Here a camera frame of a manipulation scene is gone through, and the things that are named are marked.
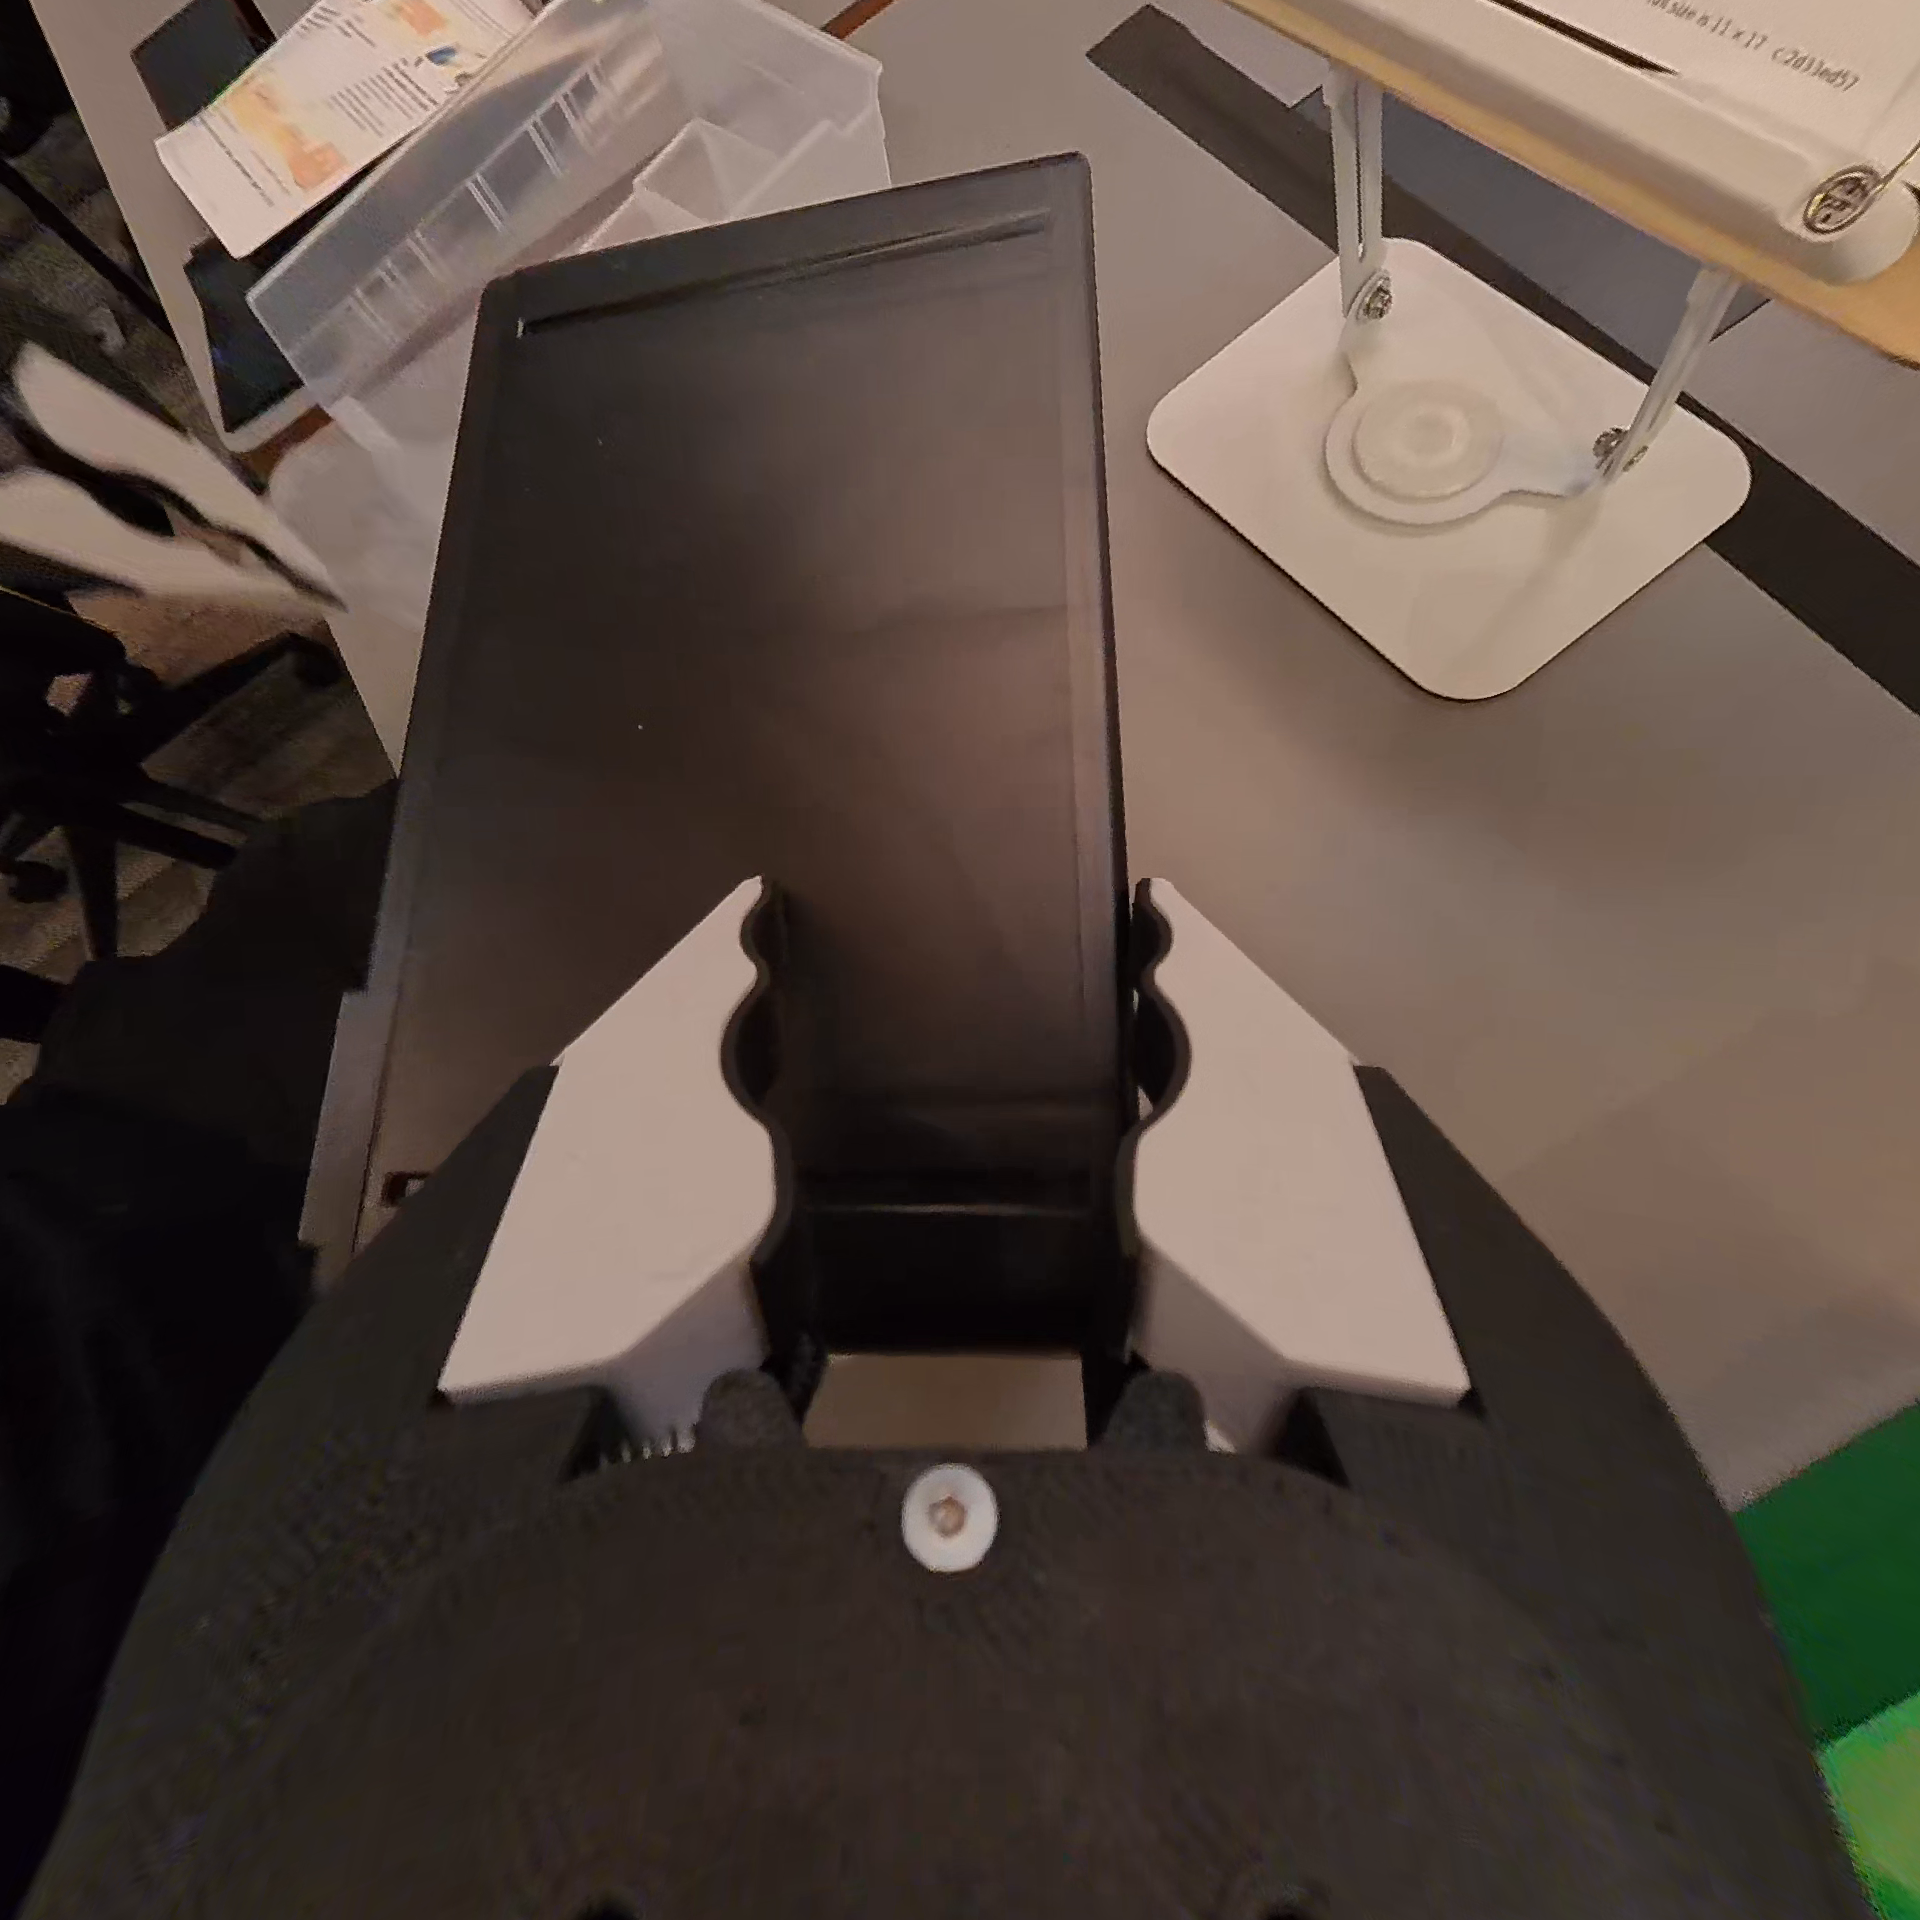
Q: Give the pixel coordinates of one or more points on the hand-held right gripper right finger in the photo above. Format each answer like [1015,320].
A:
[1289,1200]

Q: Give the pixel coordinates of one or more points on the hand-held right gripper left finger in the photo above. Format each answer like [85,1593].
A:
[615,1200]

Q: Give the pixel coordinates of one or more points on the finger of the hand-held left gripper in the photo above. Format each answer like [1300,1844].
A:
[136,539]
[75,411]

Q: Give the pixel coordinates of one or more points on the clear plastic storage bin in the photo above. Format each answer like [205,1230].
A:
[600,134]

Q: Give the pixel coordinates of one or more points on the black drawer cabinet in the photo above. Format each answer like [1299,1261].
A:
[780,598]

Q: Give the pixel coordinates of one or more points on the tablet on white stand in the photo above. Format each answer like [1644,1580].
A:
[248,358]

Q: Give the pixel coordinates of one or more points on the black flat device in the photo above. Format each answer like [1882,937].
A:
[201,59]

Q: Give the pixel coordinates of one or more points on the person's black clothing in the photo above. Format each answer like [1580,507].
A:
[119,1275]

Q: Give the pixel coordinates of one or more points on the green plastic bin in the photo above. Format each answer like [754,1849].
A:
[1845,1576]

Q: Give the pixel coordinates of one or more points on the white document stand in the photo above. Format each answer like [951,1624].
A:
[1575,569]

